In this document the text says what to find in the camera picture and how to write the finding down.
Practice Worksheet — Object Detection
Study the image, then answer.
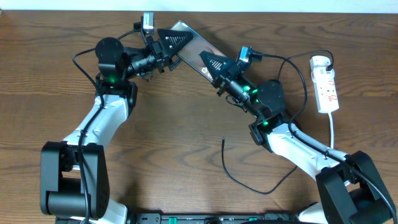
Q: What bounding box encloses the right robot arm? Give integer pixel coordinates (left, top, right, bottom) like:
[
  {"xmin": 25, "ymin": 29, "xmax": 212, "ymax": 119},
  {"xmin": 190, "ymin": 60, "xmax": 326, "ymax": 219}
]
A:
[{"xmin": 200, "ymin": 47, "xmax": 397, "ymax": 223}]

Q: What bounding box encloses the black USB charging cable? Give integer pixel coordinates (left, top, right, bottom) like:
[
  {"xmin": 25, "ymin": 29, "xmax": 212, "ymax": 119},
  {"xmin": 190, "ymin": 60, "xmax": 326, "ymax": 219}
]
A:
[{"xmin": 221, "ymin": 50, "xmax": 335, "ymax": 195}]

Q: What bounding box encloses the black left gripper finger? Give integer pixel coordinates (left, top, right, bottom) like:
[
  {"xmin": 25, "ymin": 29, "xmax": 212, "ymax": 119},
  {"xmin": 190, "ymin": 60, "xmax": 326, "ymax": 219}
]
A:
[
  {"xmin": 169, "ymin": 57, "xmax": 182, "ymax": 71},
  {"xmin": 157, "ymin": 29, "xmax": 193, "ymax": 58}
]

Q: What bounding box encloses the white USB wall charger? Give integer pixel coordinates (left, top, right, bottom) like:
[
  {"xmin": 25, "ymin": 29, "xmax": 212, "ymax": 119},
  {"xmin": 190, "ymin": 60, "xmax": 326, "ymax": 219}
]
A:
[{"xmin": 310, "ymin": 55, "xmax": 335, "ymax": 83}]

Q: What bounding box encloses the white power strip cord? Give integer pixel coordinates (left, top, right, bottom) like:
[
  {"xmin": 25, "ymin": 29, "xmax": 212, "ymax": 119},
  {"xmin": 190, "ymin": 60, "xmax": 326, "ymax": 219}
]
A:
[{"xmin": 328, "ymin": 112, "xmax": 336, "ymax": 150}]

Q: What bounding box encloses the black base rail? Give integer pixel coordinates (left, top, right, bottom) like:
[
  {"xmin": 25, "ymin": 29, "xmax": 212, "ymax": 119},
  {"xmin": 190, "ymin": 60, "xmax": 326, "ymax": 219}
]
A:
[{"xmin": 126, "ymin": 213, "xmax": 299, "ymax": 224}]

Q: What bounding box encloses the Galaxy smartphone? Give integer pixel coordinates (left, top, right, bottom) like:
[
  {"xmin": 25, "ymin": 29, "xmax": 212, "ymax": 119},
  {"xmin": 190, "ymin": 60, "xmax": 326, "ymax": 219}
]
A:
[{"xmin": 171, "ymin": 21, "xmax": 225, "ymax": 82}]

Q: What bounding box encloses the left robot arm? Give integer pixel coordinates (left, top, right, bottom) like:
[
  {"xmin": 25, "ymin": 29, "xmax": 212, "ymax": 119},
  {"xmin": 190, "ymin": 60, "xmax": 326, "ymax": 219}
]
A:
[{"xmin": 40, "ymin": 29, "xmax": 193, "ymax": 223}]

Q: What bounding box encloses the white power strip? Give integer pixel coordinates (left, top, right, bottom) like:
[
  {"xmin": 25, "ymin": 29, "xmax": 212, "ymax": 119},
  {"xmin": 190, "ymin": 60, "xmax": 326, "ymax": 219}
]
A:
[{"xmin": 309, "ymin": 55, "xmax": 340, "ymax": 114}]

